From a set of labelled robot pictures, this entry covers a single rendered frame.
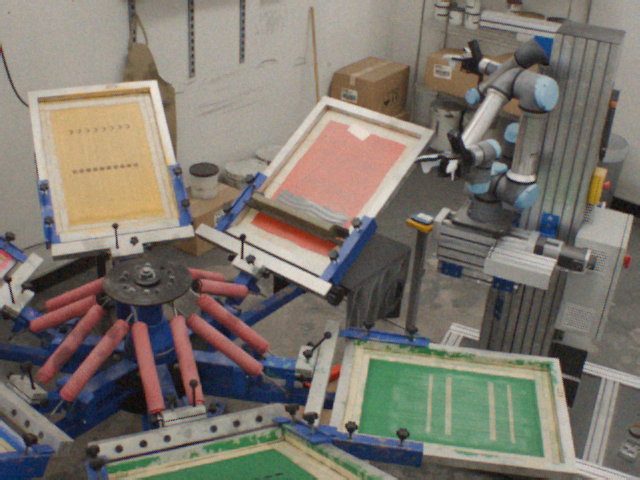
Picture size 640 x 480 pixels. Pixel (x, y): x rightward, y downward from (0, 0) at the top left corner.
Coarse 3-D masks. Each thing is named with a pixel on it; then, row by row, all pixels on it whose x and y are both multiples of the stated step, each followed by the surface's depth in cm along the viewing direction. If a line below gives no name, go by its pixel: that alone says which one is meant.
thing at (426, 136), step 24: (312, 120) 346; (384, 120) 334; (288, 144) 342; (408, 168) 316; (384, 192) 312; (240, 216) 329; (240, 240) 324; (264, 240) 316; (288, 264) 311; (312, 264) 303
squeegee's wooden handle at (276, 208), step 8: (256, 200) 321; (264, 200) 319; (272, 200) 318; (264, 208) 323; (272, 208) 317; (280, 208) 314; (288, 208) 313; (280, 216) 320; (288, 216) 314; (296, 216) 310; (304, 216) 308; (304, 224) 311; (312, 224) 306; (320, 224) 304; (328, 224) 303; (320, 232) 308; (328, 232) 303; (336, 232) 306
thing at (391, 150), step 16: (368, 144) 334; (384, 144) 331; (400, 144) 329; (384, 160) 326; (384, 176) 322; (368, 192) 319; (336, 208) 319; (352, 208) 317; (304, 240) 315; (320, 240) 313
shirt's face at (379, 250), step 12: (372, 240) 364; (384, 240) 365; (360, 252) 354; (372, 252) 355; (384, 252) 355; (396, 252) 356; (360, 264) 345; (372, 264) 346; (384, 264) 346; (348, 276) 336; (360, 276) 336; (348, 288) 328
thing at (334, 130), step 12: (324, 132) 345; (336, 132) 343; (348, 132) 341; (312, 144) 343; (312, 156) 339; (300, 168) 337; (288, 180) 335; (276, 192) 333; (300, 192) 330; (264, 216) 328; (264, 228) 324; (276, 228) 323; (288, 228) 321
